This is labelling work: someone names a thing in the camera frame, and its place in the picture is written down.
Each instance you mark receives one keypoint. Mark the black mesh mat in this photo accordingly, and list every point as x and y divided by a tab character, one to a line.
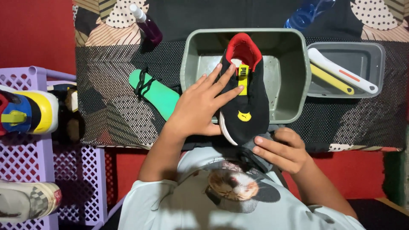
111	105

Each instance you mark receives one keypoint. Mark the purple plastic rack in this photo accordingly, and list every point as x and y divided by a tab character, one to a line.
80	172

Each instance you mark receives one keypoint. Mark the person's left hand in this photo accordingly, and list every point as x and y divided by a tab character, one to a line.
195	108

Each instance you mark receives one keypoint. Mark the grey cleaning cloth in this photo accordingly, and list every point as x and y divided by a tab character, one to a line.
251	158

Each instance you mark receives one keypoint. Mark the blue yellow white sneaker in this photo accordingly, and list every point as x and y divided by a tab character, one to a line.
32	111

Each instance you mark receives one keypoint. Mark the person's right hand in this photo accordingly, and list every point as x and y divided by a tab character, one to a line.
287	153

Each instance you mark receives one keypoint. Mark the grey-green plastic basin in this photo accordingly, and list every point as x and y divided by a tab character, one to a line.
287	80

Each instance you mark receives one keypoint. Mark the white brush with orange stripe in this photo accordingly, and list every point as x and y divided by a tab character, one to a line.
338	70

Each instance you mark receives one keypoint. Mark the white cat print t-shirt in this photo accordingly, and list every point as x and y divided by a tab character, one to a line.
179	207

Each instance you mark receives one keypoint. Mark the black shoelace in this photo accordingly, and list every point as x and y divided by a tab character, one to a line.
143	83

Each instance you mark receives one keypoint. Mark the black sneaker with red lining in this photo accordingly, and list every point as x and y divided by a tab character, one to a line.
252	105

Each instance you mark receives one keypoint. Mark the patterned tablecloth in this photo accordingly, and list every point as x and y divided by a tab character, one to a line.
108	22

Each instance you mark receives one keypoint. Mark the person's right fingers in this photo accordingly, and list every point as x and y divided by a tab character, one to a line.
268	150

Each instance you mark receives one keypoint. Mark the blue plastic bottle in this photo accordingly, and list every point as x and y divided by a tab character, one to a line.
303	14

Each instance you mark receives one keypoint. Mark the beige checkered sneaker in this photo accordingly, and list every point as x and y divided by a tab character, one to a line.
28	199

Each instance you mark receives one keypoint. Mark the purple spray bottle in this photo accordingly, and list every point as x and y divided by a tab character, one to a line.
150	28

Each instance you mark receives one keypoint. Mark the green shoe insole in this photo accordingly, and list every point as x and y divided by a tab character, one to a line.
161	94

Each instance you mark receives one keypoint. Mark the clear grey plastic container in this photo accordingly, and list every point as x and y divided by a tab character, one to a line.
367	60

